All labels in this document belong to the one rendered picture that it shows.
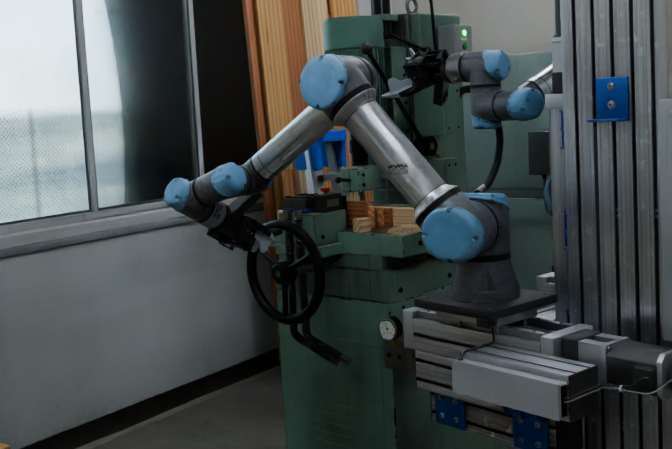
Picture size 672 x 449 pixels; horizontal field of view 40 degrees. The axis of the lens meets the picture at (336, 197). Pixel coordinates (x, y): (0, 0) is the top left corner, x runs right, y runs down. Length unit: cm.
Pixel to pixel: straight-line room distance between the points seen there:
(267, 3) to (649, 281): 273
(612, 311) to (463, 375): 35
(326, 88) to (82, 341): 200
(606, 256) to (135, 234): 227
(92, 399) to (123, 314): 35
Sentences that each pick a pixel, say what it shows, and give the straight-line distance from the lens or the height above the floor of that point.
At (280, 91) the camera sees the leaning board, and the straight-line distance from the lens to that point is 426.
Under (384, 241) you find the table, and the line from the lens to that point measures 248.
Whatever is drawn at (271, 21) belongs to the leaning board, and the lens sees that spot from 428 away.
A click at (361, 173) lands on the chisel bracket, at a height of 105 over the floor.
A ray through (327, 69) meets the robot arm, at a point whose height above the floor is 133.
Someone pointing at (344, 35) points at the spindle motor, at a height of 145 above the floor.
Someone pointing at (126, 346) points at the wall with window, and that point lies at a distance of 382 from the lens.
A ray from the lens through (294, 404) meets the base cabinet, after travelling 285.
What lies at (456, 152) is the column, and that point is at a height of 109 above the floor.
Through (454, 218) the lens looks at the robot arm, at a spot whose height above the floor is 102.
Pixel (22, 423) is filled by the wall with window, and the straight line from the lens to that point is 356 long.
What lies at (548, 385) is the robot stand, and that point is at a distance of 175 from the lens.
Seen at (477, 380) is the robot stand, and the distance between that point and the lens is 186.
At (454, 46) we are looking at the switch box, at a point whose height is 141.
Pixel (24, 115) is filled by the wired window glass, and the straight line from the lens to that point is 356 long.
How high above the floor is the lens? 125
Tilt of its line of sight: 6 degrees down
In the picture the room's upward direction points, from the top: 3 degrees counter-clockwise
